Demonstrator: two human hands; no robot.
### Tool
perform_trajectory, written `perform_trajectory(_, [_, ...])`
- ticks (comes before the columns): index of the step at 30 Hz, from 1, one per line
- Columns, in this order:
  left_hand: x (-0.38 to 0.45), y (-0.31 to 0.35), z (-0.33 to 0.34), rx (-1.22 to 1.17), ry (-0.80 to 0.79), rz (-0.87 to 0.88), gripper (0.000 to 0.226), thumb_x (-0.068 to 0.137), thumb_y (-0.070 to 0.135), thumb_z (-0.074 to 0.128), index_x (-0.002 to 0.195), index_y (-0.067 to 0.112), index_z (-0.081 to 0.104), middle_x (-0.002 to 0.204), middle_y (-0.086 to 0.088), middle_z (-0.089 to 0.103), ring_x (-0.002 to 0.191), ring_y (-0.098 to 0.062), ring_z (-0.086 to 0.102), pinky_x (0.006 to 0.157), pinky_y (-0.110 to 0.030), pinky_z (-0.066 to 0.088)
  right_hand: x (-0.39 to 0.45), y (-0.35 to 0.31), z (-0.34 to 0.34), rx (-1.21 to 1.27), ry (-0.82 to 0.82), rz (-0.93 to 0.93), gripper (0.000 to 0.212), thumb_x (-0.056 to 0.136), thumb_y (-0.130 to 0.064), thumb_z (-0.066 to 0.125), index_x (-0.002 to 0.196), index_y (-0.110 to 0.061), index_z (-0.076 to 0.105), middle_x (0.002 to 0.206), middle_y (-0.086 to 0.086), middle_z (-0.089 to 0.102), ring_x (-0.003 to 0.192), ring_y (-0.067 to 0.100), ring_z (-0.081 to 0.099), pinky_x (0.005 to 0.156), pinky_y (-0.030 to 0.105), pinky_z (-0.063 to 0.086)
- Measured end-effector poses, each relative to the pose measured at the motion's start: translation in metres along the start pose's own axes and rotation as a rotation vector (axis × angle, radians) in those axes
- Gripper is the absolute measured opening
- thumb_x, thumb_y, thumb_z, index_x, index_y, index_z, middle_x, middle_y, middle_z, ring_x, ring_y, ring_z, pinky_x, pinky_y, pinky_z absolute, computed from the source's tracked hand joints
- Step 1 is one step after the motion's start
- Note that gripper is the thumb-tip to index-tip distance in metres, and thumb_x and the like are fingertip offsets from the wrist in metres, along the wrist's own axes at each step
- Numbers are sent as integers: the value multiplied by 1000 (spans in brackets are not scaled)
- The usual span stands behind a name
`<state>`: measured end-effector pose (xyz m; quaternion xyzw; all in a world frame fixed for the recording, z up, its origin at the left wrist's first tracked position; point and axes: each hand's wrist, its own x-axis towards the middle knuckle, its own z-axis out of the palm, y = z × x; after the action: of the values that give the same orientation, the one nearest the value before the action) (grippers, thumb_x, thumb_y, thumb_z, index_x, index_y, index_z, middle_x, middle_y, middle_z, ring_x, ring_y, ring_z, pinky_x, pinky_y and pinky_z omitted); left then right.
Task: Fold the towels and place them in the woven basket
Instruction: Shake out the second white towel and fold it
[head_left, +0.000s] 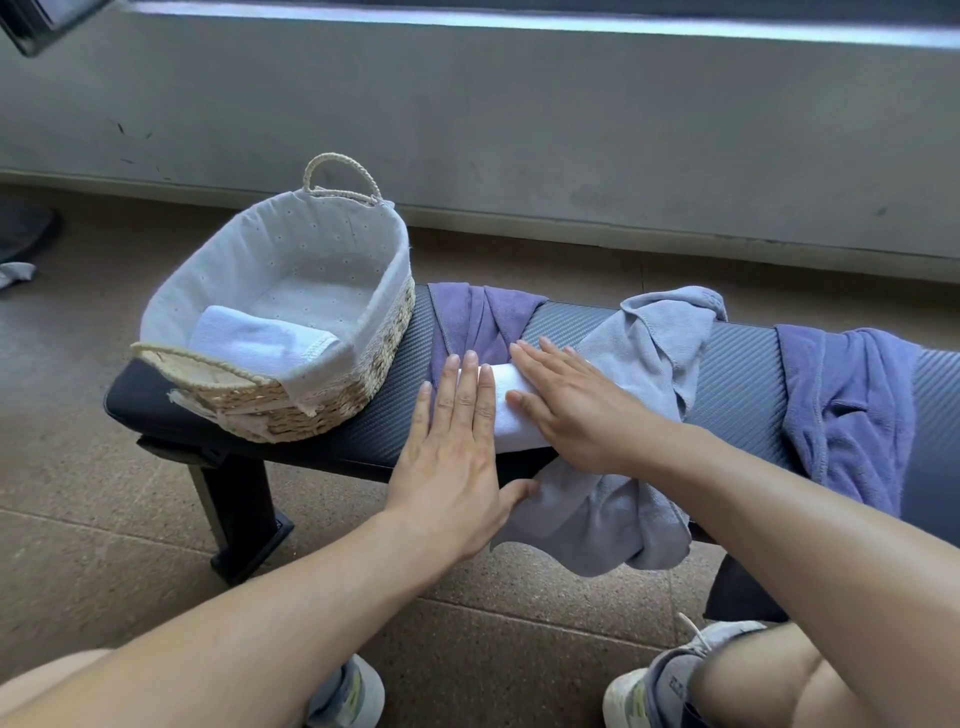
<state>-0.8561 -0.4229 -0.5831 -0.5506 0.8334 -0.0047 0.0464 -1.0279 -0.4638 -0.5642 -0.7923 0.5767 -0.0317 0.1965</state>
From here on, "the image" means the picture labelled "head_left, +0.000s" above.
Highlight dark round floor object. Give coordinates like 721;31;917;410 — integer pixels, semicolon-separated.
0;201;66;265

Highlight person's left hand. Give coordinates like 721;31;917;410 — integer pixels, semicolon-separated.
382;350;542;565

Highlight white folded towel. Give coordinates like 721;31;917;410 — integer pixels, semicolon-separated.
187;304;341;378

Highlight person's left forearm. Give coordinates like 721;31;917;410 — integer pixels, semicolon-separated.
0;508;453;728

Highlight grey window sill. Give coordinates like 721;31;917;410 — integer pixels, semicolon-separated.
126;0;960;51

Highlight person's right forearm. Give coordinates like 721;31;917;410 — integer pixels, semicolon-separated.
621;423;960;728

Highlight black device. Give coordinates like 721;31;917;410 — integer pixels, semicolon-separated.
0;0;115;60

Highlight person's leg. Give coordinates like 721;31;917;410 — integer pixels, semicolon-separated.
0;648;115;728
688;621;871;728

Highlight person's right hand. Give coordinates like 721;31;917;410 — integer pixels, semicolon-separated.
506;336;678;481

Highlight blue-purple towel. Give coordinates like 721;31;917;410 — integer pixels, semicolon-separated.
775;324;924;519

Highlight person's right leg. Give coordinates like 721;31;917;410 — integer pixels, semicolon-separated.
688;621;871;728

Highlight person's right shoe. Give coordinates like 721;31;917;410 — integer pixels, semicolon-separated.
603;613;768;728

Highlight dark purple towel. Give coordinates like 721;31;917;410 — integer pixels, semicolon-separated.
427;282;550;393

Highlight person's left shoe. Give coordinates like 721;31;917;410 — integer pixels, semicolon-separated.
303;654;386;728

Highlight person's shoe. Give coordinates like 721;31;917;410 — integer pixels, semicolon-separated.
603;613;768;728
303;654;386;728

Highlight light grey towel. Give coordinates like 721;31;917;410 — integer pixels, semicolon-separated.
491;285;729;579

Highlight white towel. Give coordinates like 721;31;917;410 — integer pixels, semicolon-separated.
187;304;341;378
478;361;558;456

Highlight woven basket with white lining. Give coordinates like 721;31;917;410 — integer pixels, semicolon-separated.
131;153;417;445

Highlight person's left leg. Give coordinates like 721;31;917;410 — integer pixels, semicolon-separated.
0;648;115;728

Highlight black padded bench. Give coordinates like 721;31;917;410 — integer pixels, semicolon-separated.
103;283;960;624

